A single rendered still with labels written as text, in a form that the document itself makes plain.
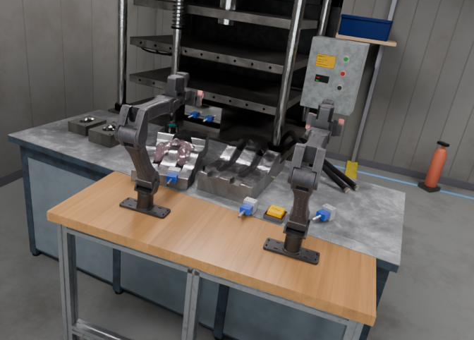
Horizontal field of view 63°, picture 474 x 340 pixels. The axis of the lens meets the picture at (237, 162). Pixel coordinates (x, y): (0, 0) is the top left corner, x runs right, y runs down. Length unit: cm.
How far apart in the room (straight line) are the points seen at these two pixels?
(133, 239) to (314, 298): 64
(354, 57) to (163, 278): 156
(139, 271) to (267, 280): 104
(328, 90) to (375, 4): 229
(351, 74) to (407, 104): 236
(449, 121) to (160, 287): 355
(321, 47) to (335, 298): 146
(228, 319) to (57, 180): 116
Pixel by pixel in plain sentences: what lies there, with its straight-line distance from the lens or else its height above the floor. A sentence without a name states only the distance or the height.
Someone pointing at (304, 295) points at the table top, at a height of 79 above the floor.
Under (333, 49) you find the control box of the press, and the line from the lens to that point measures 233.
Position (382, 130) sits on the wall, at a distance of 469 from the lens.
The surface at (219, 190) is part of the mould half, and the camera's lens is 173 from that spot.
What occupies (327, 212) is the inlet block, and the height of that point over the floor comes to 84.
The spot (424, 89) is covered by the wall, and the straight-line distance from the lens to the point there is 462.
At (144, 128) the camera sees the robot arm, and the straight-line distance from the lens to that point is 136.
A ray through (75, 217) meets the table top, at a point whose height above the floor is 80.
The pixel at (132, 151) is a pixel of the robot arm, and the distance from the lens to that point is 140.
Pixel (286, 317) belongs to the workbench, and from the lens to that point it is 191.
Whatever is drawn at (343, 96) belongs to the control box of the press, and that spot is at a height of 118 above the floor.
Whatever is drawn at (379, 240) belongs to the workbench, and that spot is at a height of 80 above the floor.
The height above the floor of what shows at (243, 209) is 83.
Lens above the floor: 162
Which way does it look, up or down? 23 degrees down
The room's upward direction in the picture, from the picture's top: 8 degrees clockwise
